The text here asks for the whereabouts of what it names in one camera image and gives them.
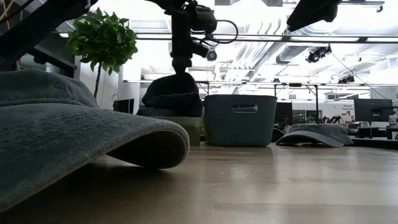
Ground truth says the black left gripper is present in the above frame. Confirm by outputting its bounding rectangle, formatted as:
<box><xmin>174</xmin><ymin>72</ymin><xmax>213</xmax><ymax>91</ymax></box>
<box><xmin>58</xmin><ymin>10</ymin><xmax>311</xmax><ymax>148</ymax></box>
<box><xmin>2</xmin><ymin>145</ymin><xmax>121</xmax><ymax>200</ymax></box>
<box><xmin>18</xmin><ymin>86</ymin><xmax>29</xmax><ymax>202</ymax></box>
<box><xmin>149</xmin><ymin>0</ymin><xmax>209</xmax><ymax>75</ymax></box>

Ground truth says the blue denim cap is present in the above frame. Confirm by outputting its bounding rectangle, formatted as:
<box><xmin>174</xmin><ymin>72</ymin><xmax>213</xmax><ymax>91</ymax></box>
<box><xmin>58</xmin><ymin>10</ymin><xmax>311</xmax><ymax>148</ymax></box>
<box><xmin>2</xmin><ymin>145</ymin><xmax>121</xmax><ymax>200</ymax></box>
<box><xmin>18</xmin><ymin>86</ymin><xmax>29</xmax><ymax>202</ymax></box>
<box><xmin>136</xmin><ymin>72</ymin><xmax>205</xmax><ymax>118</ymax></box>

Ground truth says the black ceiling spotlight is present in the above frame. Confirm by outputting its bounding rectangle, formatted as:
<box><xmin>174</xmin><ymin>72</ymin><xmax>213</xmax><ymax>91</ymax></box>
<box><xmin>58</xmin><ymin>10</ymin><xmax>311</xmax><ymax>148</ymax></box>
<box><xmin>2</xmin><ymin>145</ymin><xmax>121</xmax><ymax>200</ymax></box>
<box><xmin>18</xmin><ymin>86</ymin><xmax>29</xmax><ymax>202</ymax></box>
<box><xmin>305</xmin><ymin>44</ymin><xmax>333</xmax><ymax>64</ymax></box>

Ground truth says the yellow plastic bin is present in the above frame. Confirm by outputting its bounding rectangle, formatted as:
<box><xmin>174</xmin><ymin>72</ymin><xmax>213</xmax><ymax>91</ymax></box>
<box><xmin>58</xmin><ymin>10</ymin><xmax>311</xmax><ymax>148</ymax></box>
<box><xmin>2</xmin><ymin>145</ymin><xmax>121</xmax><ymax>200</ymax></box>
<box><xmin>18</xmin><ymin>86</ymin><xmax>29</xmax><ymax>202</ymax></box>
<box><xmin>149</xmin><ymin>116</ymin><xmax>205</xmax><ymax>147</ymax></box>

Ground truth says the teal plastic bin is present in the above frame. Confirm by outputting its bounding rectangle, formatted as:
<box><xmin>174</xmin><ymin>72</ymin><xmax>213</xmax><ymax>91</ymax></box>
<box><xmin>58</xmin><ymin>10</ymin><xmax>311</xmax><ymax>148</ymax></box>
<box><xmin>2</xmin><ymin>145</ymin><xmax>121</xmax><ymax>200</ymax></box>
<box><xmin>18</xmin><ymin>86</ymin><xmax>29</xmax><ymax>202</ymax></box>
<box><xmin>203</xmin><ymin>94</ymin><xmax>278</xmax><ymax>147</ymax></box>

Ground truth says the green potted plant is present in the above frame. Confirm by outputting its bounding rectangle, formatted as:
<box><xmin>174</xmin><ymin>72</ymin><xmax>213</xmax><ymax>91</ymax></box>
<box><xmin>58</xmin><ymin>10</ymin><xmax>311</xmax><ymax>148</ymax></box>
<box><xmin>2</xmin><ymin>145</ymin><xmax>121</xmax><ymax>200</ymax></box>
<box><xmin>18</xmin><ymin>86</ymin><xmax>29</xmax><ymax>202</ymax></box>
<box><xmin>65</xmin><ymin>7</ymin><xmax>139</xmax><ymax>100</ymax></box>

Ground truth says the black computer monitor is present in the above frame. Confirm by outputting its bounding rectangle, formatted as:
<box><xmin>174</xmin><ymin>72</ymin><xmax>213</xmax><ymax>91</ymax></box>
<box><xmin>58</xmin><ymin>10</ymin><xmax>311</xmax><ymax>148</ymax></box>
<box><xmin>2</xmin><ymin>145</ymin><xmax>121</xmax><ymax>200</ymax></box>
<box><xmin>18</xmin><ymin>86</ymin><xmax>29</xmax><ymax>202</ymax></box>
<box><xmin>353</xmin><ymin>98</ymin><xmax>394</xmax><ymax>123</ymax></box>

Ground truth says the light grey cap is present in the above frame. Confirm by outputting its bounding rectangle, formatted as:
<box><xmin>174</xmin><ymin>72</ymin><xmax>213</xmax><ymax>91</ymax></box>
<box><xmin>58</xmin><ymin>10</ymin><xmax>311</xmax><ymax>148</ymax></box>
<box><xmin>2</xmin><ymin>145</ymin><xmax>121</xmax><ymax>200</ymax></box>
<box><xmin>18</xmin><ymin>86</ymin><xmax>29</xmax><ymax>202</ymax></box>
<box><xmin>275</xmin><ymin>123</ymin><xmax>355</xmax><ymax>148</ymax></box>

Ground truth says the black shelf unit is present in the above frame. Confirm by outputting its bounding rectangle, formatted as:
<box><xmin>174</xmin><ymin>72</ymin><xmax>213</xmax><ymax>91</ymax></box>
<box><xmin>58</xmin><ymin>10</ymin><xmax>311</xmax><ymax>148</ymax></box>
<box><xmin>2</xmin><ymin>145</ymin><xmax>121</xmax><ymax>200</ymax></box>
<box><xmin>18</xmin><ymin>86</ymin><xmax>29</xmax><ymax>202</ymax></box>
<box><xmin>18</xmin><ymin>32</ymin><xmax>78</xmax><ymax>78</ymax></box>

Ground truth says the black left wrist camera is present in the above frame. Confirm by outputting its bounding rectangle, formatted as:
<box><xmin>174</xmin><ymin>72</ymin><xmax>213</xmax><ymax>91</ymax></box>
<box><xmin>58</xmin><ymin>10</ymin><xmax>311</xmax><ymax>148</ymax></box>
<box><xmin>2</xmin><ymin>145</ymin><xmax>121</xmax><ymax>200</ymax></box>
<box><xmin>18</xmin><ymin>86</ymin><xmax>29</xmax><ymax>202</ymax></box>
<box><xmin>192</xmin><ymin>5</ymin><xmax>218</xmax><ymax>35</ymax></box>

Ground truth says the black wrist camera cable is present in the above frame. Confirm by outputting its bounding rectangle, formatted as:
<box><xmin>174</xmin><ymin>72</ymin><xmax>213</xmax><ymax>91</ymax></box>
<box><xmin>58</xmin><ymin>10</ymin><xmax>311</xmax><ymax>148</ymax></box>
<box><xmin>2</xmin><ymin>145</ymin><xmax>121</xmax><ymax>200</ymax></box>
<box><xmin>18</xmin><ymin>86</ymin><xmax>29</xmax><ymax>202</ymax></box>
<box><xmin>205</xmin><ymin>19</ymin><xmax>239</xmax><ymax>45</ymax></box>

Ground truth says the black aluminium table frame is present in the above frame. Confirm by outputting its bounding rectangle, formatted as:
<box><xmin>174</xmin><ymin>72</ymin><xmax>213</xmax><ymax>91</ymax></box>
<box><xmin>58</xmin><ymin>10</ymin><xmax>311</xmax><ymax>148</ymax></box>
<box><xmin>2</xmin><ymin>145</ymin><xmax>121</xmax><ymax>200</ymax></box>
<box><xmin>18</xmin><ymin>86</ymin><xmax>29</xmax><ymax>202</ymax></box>
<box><xmin>351</xmin><ymin>138</ymin><xmax>398</xmax><ymax>151</ymax></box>

